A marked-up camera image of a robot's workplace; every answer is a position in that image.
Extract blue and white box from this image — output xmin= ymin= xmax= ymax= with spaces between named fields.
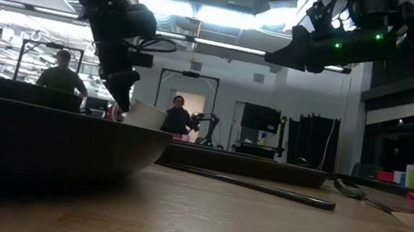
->
xmin=392 ymin=170 xmax=407 ymax=187

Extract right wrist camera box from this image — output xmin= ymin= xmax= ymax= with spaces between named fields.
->
xmin=303 ymin=0 xmax=361 ymax=37

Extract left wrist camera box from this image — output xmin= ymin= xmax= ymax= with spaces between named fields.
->
xmin=126 ymin=49 xmax=155 ymax=70

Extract long ceiling light bar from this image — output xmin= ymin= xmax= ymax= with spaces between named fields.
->
xmin=154 ymin=29 xmax=353 ymax=75

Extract red box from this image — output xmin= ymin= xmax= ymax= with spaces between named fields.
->
xmin=375 ymin=169 xmax=395 ymax=183

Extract white ceramic mug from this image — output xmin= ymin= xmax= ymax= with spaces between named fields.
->
xmin=121 ymin=96 xmax=170 ymax=132

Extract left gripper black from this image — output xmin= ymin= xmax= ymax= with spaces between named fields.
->
xmin=67 ymin=0 xmax=162 ymax=116

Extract dark background table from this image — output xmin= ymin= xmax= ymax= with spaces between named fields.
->
xmin=232 ymin=139 xmax=287 ymax=161

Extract dark metal fork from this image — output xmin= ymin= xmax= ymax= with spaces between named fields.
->
xmin=325 ymin=176 xmax=414 ymax=232

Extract black looped cable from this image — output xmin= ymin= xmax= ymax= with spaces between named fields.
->
xmin=119 ymin=30 xmax=180 ymax=57

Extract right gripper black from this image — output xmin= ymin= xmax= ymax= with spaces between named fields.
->
xmin=263 ymin=20 xmax=365 ymax=81

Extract black curtain panels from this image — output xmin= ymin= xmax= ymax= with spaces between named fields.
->
xmin=281 ymin=110 xmax=343 ymax=174

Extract brown plastic tray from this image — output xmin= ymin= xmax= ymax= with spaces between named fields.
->
xmin=156 ymin=138 xmax=333 ymax=191

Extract black metal table frame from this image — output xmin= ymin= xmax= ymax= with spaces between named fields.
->
xmin=327 ymin=171 xmax=414 ymax=203

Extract person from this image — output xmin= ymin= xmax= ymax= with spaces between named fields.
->
xmin=34 ymin=45 xmax=95 ymax=98
xmin=160 ymin=92 xmax=205 ymax=139

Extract small black dome object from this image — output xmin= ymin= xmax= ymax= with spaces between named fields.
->
xmin=292 ymin=155 xmax=312 ymax=169

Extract black plate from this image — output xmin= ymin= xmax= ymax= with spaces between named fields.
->
xmin=0 ymin=94 xmax=176 ymax=193

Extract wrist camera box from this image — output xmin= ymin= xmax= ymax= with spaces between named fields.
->
xmin=303 ymin=0 xmax=361 ymax=37
xmin=126 ymin=49 xmax=155 ymax=70

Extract black gantry frame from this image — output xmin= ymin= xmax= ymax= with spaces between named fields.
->
xmin=149 ymin=66 xmax=221 ymax=147
xmin=12 ymin=38 xmax=85 ymax=92

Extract small black monitor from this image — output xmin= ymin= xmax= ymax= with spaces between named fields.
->
xmin=84 ymin=95 xmax=109 ymax=114

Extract large black wall screen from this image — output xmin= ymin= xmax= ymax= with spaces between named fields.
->
xmin=240 ymin=102 xmax=283 ymax=135

